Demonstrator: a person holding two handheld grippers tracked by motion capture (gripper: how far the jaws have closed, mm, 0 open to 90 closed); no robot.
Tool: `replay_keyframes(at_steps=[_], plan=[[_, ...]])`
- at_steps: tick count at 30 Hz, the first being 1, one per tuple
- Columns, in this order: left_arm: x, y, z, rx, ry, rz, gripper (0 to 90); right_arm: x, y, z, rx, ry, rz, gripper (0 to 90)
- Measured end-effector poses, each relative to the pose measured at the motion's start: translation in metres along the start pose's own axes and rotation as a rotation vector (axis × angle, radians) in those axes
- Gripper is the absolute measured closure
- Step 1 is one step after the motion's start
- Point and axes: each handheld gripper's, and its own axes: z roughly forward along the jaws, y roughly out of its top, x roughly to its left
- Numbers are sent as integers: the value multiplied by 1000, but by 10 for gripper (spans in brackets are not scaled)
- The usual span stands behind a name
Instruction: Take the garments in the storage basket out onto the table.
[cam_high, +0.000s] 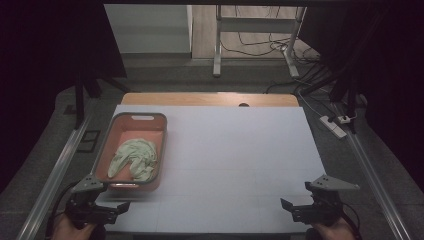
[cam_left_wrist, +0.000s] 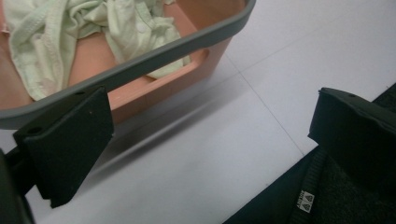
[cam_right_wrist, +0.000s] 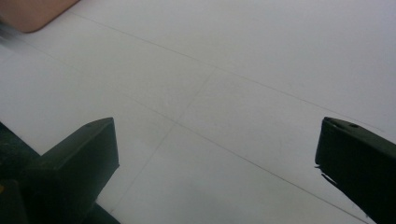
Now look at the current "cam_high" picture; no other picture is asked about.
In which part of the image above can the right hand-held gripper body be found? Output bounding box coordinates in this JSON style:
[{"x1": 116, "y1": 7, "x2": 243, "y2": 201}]
[{"x1": 299, "y1": 174, "x2": 361, "y2": 228}]

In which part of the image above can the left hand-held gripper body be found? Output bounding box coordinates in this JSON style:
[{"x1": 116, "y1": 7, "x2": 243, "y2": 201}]
[{"x1": 64, "y1": 174, "x2": 118, "y2": 231}]

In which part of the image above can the light green cloth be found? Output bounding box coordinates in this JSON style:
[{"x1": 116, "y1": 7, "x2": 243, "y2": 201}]
[{"x1": 106, "y1": 137, "x2": 160, "y2": 183}]

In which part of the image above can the pink basket with grey rim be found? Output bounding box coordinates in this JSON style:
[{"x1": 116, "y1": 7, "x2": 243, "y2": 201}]
[{"x1": 91, "y1": 112, "x2": 168, "y2": 193}]

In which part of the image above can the person's right hand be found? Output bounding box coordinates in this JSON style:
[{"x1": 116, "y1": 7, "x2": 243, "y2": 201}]
[{"x1": 311, "y1": 216, "x2": 356, "y2": 240}]

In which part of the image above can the person's left hand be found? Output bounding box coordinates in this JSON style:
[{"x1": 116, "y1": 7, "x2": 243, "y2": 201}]
[{"x1": 50, "y1": 214, "x2": 98, "y2": 240}]

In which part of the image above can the white power strip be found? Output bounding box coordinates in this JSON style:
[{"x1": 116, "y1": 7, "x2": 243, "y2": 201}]
[{"x1": 319, "y1": 115, "x2": 348, "y2": 140}]

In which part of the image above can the white table cover sheet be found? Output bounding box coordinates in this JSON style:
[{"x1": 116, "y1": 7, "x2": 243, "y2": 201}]
[{"x1": 95, "y1": 104, "x2": 327, "y2": 234}]

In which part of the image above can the black tripod stand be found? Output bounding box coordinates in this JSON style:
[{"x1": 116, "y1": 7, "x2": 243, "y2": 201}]
[
  {"x1": 299, "y1": 63, "x2": 369, "y2": 135},
  {"x1": 73, "y1": 71, "x2": 132, "y2": 130}
]

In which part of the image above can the black curtain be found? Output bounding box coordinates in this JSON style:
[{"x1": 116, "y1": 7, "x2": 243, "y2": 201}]
[
  {"x1": 0, "y1": 0, "x2": 128, "y2": 195},
  {"x1": 297, "y1": 0, "x2": 424, "y2": 193}
]

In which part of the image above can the white cabinet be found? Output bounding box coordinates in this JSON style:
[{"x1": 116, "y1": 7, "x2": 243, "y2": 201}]
[{"x1": 103, "y1": 3, "x2": 194, "y2": 55}]

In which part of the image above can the aluminium rail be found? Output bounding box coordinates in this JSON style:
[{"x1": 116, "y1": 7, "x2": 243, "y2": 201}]
[
  {"x1": 15, "y1": 113, "x2": 95, "y2": 240},
  {"x1": 331, "y1": 101, "x2": 415, "y2": 240}
]

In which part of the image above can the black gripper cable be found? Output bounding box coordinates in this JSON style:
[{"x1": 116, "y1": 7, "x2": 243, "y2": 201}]
[
  {"x1": 341, "y1": 201, "x2": 364, "y2": 240},
  {"x1": 44, "y1": 181, "x2": 81, "y2": 240}
]

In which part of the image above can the tangle of black floor cables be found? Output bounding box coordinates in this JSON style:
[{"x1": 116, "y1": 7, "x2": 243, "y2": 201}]
[{"x1": 219, "y1": 5, "x2": 334, "y2": 98}]

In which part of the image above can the white desk frame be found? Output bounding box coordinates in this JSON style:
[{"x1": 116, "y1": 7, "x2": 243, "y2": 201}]
[{"x1": 212, "y1": 4, "x2": 308, "y2": 80}]

